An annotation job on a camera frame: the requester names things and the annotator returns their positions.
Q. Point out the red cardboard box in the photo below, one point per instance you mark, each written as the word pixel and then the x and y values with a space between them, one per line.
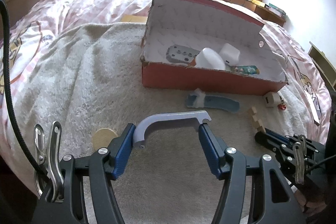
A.
pixel 210 24

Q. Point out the green lighter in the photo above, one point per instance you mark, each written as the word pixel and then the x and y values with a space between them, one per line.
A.
pixel 246 70

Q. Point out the blue curved plastic part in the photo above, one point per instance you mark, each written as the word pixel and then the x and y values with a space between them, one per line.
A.
pixel 199 100

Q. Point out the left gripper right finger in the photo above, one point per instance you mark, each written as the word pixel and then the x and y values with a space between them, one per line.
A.
pixel 214 153

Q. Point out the yellow flat board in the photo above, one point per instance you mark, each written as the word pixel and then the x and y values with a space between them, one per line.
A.
pixel 134 19

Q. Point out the lavender curved plastic part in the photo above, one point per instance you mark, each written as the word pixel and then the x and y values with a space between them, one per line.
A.
pixel 167 121

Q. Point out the white cube keychain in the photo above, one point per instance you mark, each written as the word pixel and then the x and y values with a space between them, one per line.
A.
pixel 272 99

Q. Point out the beige fluffy towel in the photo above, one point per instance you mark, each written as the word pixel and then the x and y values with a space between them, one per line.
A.
pixel 90 78

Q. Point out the metal spring clamp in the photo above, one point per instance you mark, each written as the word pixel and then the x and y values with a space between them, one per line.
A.
pixel 47 156

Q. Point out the operator hand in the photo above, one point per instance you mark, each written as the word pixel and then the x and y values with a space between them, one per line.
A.
pixel 311 206

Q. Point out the round wooden disc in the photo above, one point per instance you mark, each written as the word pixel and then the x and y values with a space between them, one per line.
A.
pixel 102 138

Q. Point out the books on cabinet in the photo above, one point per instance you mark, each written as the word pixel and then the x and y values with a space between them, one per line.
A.
pixel 272 8

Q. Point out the white round container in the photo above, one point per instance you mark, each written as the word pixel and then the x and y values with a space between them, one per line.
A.
pixel 208 59

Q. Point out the grey perforated plastic block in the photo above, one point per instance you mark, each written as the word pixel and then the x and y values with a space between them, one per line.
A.
pixel 181 54

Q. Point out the wooden zigzag puzzle piece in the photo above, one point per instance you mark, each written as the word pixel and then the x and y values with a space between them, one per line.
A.
pixel 255 120

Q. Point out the white earbuds case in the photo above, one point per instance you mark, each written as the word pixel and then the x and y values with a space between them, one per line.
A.
pixel 230 54

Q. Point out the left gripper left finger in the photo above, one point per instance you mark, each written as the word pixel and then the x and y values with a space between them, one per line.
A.
pixel 120 149

